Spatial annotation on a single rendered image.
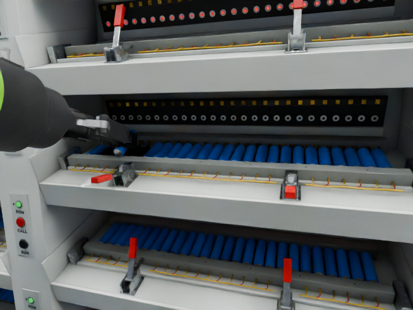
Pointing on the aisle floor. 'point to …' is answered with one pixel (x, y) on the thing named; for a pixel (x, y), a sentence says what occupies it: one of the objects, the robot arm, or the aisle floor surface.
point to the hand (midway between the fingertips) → (119, 138)
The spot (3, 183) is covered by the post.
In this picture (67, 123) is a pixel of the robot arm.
